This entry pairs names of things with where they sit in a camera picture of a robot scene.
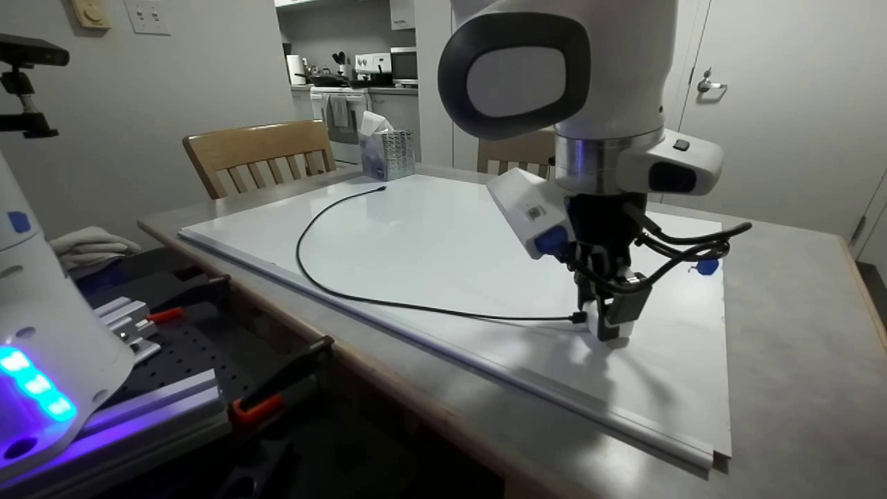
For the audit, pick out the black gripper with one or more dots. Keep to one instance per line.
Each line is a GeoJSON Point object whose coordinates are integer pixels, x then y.
{"type": "Point", "coordinates": [606, 226]}

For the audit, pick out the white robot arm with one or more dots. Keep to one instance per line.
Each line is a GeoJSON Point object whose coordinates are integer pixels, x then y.
{"type": "Point", "coordinates": [592, 73]}

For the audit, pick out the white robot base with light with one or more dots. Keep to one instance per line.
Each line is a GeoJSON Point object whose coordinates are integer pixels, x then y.
{"type": "Point", "coordinates": [56, 359]}

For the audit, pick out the wooden chair near tissue box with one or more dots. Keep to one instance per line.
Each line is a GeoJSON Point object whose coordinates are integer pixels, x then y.
{"type": "Point", "coordinates": [531, 151]}

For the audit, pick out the large white board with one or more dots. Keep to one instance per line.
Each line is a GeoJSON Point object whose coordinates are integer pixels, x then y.
{"type": "Point", "coordinates": [434, 261]}

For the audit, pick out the orange black clamp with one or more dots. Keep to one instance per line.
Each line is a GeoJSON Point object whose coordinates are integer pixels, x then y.
{"type": "Point", "coordinates": [266, 401]}

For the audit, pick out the light wooden chair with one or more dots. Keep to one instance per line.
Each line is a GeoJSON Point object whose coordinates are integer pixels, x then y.
{"type": "Point", "coordinates": [258, 155]}

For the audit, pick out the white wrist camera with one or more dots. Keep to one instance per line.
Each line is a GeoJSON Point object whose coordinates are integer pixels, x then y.
{"type": "Point", "coordinates": [535, 213]}

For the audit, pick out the silver door handle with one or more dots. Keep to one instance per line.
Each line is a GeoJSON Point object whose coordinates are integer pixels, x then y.
{"type": "Point", "coordinates": [709, 89]}

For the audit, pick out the aluminium rail frame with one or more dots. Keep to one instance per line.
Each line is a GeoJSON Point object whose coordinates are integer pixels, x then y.
{"type": "Point", "coordinates": [164, 407]}

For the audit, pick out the white wall switch plate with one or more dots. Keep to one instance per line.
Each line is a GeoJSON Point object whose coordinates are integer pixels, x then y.
{"type": "Point", "coordinates": [149, 18]}

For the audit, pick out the black camera on stand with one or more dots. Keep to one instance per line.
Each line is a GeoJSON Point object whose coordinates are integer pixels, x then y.
{"type": "Point", "coordinates": [24, 54]}

